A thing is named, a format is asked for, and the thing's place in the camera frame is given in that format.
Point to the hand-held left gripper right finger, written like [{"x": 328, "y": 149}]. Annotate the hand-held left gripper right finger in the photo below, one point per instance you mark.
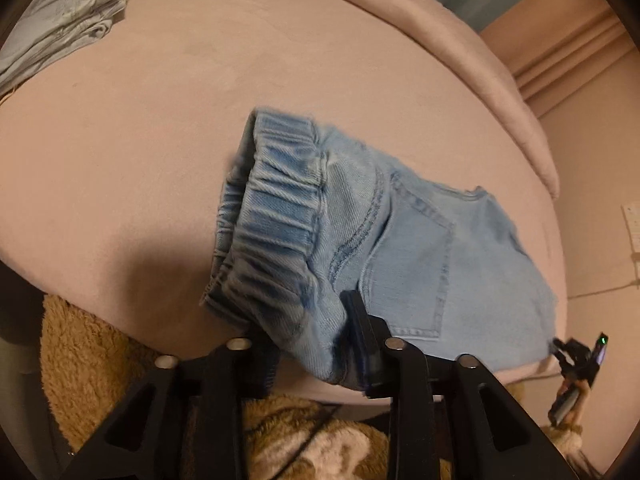
[{"x": 372, "y": 360}]

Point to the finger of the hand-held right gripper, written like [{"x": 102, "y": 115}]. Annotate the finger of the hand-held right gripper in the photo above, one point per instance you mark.
[{"x": 564, "y": 349}]

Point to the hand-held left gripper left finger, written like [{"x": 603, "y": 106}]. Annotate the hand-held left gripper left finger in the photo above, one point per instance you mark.
[{"x": 250, "y": 370}]

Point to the light blue denim pants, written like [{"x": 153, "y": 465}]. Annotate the light blue denim pants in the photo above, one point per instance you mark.
[{"x": 400, "y": 260}]

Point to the pink bed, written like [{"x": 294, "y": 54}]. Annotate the pink bed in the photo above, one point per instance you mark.
[{"x": 150, "y": 160}]

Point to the pink curtain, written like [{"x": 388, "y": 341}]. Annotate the pink curtain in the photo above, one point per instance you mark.
[{"x": 575, "y": 45}]

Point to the pink duvet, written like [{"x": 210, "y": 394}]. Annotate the pink duvet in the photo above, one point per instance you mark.
[{"x": 450, "y": 60}]

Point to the light blue crumpled garment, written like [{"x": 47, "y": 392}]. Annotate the light blue crumpled garment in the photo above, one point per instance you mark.
[{"x": 60, "y": 25}]

